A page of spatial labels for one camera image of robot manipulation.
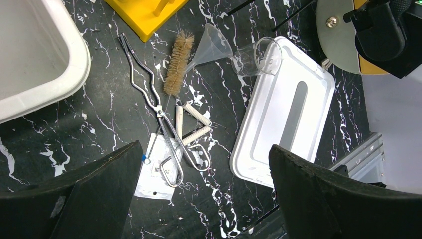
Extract bristle test tube brush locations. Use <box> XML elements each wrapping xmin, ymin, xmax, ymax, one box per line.
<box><xmin>142</xmin><ymin>30</ymin><xmax>194</xmax><ymax>155</ymax></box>

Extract black wire ring stand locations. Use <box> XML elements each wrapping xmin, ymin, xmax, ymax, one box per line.
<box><xmin>226</xmin><ymin>0</ymin><xmax>317</xmax><ymax>33</ymax></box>

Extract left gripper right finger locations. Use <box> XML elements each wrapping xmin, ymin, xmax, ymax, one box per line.
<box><xmin>269</xmin><ymin>145</ymin><xmax>422</xmax><ymax>239</ymax></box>

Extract white bin lid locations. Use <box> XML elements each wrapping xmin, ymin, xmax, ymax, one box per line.
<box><xmin>230</xmin><ymin>37</ymin><xmax>335</xmax><ymax>187</ymax></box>

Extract metal crucible tongs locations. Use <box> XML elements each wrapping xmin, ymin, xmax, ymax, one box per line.
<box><xmin>118</xmin><ymin>33</ymin><xmax>211</xmax><ymax>188</ymax></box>

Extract white plastic packet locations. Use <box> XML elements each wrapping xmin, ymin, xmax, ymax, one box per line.
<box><xmin>134</xmin><ymin>133</ymin><xmax>178</xmax><ymax>201</ymax></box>

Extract clear glass beaker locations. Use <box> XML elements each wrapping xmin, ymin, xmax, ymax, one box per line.
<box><xmin>231</xmin><ymin>37</ymin><xmax>283</xmax><ymax>77</ymax></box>

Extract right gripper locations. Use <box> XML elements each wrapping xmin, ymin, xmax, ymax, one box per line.
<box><xmin>343</xmin><ymin>0</ymin><xmax>422</xmax><ymax>79</ymax></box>

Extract white plastic bin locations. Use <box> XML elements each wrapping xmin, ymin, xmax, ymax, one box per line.
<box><xmin>0</xmin><ymin>0</ymin><xmax>91</xmax><ymax>123</ymax></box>

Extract clay pipe triangle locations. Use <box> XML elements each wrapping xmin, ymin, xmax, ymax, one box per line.
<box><xmin>175</xmin><ymin>102</ymin><xmax>211</xmax><ymax>146</ymax></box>

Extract clear plastic funnel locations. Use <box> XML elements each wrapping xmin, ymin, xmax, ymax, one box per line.
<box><xmin>184</xmin><ymin>23</ymin><xmax>233</xmax><ymax>74</ymax></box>

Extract white cylindrical centrifuge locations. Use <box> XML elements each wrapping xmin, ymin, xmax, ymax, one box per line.
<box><xmin>315</xmin><ymin>0</ymin><xmax>390</xmax><ymax>75</ymax></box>

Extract yellow test tube rack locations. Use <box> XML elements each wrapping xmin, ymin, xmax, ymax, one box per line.
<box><xmin>105</xmin><ymin>0</ymin><xmax>188</xmax><ymax>42</ymax></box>

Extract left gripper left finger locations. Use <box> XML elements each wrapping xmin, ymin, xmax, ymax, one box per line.
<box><xmin>0</xmin><ymin>141</ymin><xmax>143</xmax><ymax>239</ymax></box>

